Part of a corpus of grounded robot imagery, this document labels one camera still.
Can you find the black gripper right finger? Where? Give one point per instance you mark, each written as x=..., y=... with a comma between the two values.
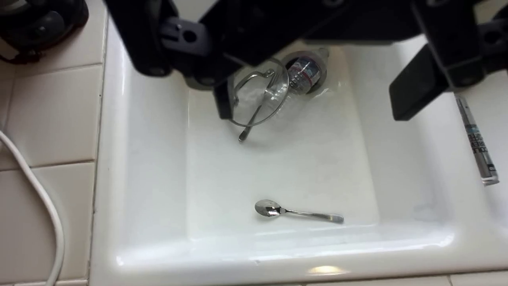
x=423, y=84

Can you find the white ceramic sink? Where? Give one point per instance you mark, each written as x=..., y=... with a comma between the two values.
x=223, y=174

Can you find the metal sink drain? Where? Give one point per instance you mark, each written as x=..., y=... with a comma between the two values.
x=307, y=71

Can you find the metal spoon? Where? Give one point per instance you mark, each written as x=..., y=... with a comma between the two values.
x=271, y=208

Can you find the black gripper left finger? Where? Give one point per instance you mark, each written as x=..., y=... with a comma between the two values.
x=160, y=41

